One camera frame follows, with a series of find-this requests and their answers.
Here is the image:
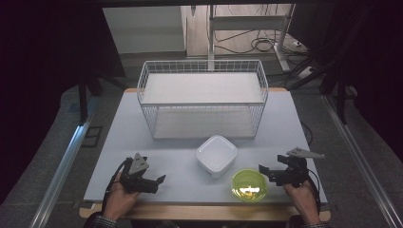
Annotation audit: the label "black metal stand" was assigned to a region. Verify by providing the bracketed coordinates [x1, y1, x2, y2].
[77, 74, 104, 125]
[318, 70, 350, 125]

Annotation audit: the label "aluminium floor rail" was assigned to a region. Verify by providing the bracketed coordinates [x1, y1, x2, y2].
[29, 115, 93, 228]
[320, 94, 403, 228]

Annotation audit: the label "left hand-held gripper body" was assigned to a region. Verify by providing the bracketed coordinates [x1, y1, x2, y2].
[118, 152, 150, 194]

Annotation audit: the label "dark curtain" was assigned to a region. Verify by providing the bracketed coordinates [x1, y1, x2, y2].
[286, 0, 403, 164]
[0, 0, 126, 203]

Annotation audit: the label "person's right hand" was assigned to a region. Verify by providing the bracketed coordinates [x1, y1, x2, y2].
[282, 180, 321, 224]

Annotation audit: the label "black floor cables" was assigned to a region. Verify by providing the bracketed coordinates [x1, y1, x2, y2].
[212, 28, 288, 55]

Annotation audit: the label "person's left hand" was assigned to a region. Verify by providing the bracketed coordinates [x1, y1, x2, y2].
[102, 172, 143, 221]

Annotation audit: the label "white wire rack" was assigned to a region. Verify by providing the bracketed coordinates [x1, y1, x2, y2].
[136, 59, 270, 142]

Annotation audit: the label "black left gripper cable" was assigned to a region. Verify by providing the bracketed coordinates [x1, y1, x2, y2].
[101, 157, 131, 211]

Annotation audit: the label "green plastic lid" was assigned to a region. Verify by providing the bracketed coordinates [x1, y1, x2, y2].
[230, 168, 269, 203]

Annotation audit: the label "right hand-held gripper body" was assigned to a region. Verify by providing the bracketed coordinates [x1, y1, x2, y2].
[277, 146, 326, 188]

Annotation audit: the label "white power strip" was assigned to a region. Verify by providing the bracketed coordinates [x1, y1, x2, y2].
[297, 65, 317, 81]

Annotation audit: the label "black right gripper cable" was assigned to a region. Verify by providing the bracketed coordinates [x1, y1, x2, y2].
[304, 168, 322, 214]

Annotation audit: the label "white square container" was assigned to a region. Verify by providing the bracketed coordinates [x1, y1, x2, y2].
[195, 134, 239, 180]

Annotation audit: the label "white desk frame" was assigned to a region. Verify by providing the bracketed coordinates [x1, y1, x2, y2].
[206, 3, 297, 73]

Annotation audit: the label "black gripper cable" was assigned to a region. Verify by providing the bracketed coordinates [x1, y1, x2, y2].
[101, 157, 131, 211]
[304, 168, 322, 214]

